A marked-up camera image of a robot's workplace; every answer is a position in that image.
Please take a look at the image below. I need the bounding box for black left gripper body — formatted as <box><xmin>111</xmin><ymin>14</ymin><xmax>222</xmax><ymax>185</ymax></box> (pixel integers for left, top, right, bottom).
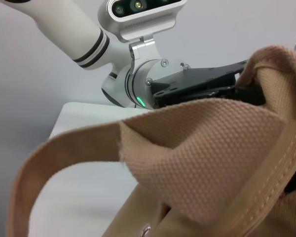
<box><xmin>150</xmin><ymin>60</ymin><xmax>249</xmax><ymax>107</ymax></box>

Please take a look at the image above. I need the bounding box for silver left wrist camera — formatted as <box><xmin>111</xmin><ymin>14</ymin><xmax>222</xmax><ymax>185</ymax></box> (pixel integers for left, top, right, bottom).
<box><xmin>98</xmin><ymin>0</ymin><xmax>188</xmax><ymax>42</ymax></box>

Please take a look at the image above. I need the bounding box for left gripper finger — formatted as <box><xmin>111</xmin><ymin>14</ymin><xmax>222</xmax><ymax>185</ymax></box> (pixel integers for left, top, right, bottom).
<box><xmin>209</xmin><ymin>86</ymin><xmax>266</xmax><ymax>106</ymax></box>

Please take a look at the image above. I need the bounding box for silver camera mount bracket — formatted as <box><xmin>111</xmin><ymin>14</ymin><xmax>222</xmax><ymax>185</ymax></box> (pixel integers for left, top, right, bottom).
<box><xmin>128</xmin><ymin>36</ymin><xmax>161</xmax><ymax>75</ymax></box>

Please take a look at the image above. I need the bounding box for khaki canvas food bag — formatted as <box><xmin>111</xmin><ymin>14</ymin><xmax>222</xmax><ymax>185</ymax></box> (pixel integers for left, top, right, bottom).
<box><xmin>6</xmin><ymin>44</ymin><xmax>296</xmax><ymax>237</ymax></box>

